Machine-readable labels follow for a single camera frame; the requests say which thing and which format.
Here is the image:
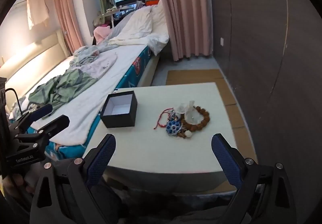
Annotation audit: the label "pale printed shirt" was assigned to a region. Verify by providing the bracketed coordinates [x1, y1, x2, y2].
[80, 52, 118, 80]

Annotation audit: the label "small white side table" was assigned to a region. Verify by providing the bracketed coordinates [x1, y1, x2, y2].
[102, 6, 131, 28]

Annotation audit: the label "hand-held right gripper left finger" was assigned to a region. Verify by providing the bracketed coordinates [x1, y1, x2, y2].
[30, 134, 117, 224]

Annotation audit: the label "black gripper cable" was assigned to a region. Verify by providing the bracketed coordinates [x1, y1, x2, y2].
[4, 88, 23, 116]

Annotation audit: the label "blue flower bead ornament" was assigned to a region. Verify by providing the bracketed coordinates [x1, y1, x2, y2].
[165, 113, 183, 136]

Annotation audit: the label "white duvet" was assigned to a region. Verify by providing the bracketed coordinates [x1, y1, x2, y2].
[108, 5, 170, 56]

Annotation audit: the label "green cloth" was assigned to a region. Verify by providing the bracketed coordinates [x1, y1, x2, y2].
[28, 68, 98, 110]

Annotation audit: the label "person's left hand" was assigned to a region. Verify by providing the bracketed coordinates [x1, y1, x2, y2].
[7, 172, 36, 195]

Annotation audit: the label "light blue patterned blanket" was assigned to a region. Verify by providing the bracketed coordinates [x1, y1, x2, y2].
[69, 45, 101, 68]

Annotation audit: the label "narrow pink curtain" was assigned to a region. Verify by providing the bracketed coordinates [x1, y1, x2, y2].
[52, 0, 86, 57]

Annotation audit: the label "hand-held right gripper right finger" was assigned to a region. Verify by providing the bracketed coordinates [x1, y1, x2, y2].
[211, 133, 297, 224]

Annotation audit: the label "wide pink curtain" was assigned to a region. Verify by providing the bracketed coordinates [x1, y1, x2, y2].
[153, 0, 214, 62]

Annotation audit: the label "red string bracelet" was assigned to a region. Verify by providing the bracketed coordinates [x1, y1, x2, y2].
[153, 109, 174, 130]

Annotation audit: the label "white hanging shirt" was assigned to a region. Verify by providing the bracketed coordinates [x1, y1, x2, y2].
[26, 0, 49, 30]

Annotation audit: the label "brown cardboard floor sheets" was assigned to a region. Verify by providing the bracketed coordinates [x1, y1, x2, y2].
[166, 69, 257, 193]

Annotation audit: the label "clear plastic bag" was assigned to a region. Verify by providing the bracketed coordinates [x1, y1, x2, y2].
[176, 100, 202, 124]

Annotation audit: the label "brown wooden bead bracelet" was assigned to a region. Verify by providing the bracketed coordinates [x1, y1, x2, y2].
[181, 106, 210, 134]

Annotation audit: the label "beige padded headboard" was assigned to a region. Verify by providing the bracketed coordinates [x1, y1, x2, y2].
[0, 29, 69, 84]

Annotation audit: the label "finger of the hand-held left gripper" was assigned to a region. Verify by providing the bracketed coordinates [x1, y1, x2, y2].
[15, 115, 70, 149]
[10, 104, 53, 134]

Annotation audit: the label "white bed cover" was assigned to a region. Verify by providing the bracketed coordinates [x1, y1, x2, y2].
[30, 45, 149, 144]

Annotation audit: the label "black square box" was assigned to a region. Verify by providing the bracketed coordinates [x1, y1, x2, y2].
[100, 90, 138, 128]

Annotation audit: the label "pink cloth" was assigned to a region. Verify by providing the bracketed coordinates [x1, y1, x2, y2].
[94, 26, 111, 44]

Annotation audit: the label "bed with teal printed sheet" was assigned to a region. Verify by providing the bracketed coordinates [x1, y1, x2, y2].
[0, 45, 161, 159]

